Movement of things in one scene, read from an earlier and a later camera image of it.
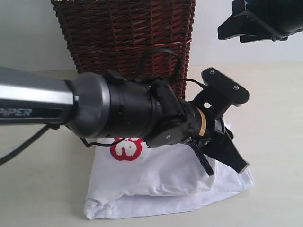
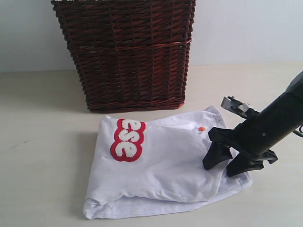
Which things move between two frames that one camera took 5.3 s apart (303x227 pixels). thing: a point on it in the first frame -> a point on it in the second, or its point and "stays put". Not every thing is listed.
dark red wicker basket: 137,39 stays put
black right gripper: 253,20 -> 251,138
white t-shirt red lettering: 129,178 stays put
